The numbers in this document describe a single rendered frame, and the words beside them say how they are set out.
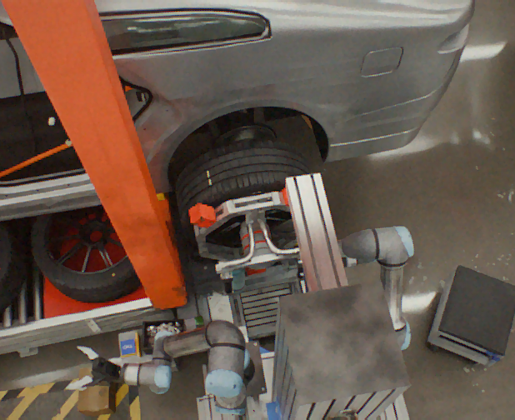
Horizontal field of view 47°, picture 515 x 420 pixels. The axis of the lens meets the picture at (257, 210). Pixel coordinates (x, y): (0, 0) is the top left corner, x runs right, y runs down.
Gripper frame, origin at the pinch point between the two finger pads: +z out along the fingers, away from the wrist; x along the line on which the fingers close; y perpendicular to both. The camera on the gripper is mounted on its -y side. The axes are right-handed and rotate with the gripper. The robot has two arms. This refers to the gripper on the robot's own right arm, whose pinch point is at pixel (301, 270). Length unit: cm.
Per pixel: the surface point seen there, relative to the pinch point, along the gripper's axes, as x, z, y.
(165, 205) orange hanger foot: -55, 57, -15
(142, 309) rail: -15, 79, -47
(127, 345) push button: 6, 87, -35
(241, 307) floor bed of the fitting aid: -14, 27, -76
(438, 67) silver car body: -58, -73, 53
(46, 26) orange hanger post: -6, 64, 158
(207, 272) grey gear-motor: -26, 42, -42
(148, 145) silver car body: -61, 57, 31
